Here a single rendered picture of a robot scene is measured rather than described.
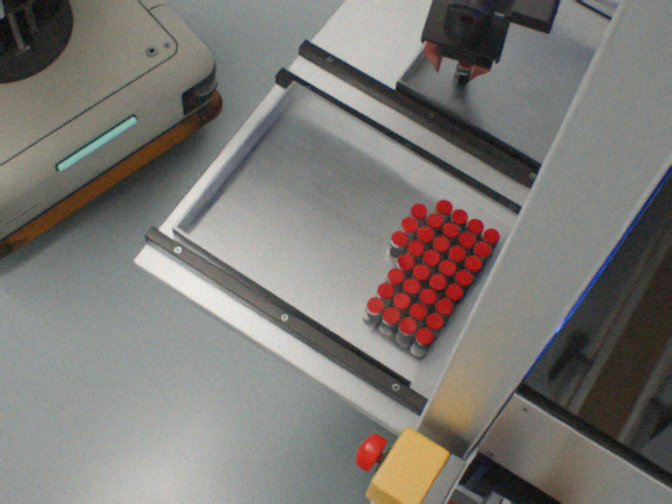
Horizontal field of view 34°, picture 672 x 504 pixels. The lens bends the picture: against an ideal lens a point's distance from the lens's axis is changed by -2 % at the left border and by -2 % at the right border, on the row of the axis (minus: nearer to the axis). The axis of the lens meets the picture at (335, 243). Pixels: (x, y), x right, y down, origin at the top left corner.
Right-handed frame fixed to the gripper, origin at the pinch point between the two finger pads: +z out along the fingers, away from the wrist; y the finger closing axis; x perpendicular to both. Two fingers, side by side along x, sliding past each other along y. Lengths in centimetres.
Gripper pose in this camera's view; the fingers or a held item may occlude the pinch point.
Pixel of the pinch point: (455, 69)
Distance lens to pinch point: 146.2
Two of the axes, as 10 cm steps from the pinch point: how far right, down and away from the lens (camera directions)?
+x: 2.8, -8.6, 4.3
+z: -0.6, 4.3, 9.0
